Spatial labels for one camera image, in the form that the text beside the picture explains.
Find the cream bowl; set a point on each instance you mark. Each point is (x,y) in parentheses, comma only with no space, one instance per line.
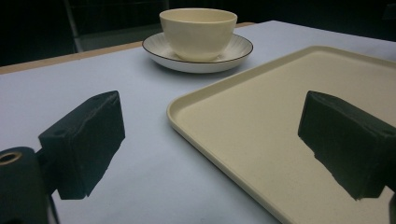
(198,32)

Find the metal stand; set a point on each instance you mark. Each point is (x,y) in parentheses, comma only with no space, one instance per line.
(73,28)

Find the cream plastic tray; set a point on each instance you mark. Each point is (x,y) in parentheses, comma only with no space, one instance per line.
(249,124)

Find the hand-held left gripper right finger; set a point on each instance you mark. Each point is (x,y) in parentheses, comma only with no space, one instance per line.
(348,146)

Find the white plate with dark rim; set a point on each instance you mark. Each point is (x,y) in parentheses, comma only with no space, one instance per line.
(239,49)

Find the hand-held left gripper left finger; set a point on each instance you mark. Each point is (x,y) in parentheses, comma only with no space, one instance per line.
(82,146)

